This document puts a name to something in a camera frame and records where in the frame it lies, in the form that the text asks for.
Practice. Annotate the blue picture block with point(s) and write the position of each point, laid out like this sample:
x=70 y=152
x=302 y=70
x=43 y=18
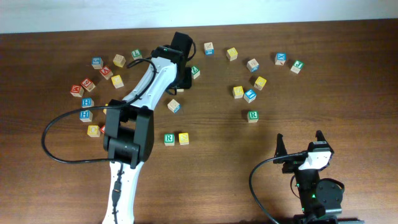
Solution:
x=250 y=95

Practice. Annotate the yellow block top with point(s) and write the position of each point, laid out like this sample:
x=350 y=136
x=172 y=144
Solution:
x=232 y=54

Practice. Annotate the blue h block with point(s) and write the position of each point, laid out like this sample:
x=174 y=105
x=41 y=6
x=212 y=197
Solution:
x=87 y=103
x=86 y=116

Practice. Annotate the plain blue-sided block centre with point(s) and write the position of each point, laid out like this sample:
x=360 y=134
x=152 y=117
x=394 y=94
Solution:
x=173 y=106

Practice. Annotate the blue X block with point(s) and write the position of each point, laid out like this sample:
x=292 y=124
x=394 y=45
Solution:
x=280 y=58

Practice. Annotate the green L block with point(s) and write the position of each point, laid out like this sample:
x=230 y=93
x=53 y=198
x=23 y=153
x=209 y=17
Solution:
x=136 y=54

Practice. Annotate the red I block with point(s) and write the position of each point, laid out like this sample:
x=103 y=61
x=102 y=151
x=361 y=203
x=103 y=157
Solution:
x=102 y=129

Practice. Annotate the plain yellow-sided block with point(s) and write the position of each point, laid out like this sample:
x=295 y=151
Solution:
x=119 y=60

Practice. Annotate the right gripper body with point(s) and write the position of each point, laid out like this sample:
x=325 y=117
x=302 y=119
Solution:
x=291 y=164

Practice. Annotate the green Z block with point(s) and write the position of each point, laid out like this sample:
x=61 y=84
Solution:
x=195 y=72

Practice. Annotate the plain blue-sided block right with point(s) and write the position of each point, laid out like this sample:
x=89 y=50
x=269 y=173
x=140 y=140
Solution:
x=252 y=65

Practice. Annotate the plain blue-sided block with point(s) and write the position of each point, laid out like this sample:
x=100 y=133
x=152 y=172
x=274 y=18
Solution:
x=209 y=48
x=252 y=65
x=173 y=106

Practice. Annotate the yellow O block upper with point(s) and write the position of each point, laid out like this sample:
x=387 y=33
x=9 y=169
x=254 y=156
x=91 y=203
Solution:
x=105 y=109

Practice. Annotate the yellow block left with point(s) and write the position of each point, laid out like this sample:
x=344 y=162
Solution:
x=117 y=81

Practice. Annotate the blue H block lower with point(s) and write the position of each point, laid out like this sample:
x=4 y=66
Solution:
x=86 y=116

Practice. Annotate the yellow O block lower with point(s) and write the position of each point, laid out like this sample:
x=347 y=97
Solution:
x=94 y=131

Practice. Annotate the green r block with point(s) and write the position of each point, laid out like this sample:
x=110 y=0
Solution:
x=253 y=116
x=169 y=139

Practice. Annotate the red 9 block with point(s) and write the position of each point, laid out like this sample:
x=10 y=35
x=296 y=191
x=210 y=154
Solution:
x=87 y=84

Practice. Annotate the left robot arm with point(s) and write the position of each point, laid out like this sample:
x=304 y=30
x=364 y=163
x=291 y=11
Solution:
x=129 y=126

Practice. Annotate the green J block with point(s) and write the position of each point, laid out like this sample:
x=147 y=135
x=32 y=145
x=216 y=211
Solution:
x=297 y=66

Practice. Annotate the red A block upper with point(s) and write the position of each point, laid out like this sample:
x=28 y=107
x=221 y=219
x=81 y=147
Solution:
x=106 y=72

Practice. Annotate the yellow o block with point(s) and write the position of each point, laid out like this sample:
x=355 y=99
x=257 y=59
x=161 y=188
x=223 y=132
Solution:
x=105 y=109
x=94 y=131

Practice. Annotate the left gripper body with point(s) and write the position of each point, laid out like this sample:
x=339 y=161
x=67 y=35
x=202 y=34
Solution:
x=185 y=81

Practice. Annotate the red M block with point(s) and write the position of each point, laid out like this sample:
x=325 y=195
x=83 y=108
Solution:
x=77 y=91

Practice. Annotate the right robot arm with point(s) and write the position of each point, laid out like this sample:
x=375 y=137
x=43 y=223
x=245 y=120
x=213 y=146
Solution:
x=320 y=198

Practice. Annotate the yellow block middle right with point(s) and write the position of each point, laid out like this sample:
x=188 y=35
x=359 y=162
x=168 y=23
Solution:
x=238 y=92

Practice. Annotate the blue 5 block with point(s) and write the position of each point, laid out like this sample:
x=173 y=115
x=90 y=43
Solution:
x=97 y=63

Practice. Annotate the blue H block upper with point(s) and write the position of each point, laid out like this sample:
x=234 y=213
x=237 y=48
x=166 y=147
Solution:
x=87 y=103

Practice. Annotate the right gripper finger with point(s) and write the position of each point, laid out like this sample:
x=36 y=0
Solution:
x=280 y=146
x=320 y=137

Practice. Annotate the plain blue-sided block top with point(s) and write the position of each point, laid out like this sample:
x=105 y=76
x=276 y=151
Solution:
x=209 y=48

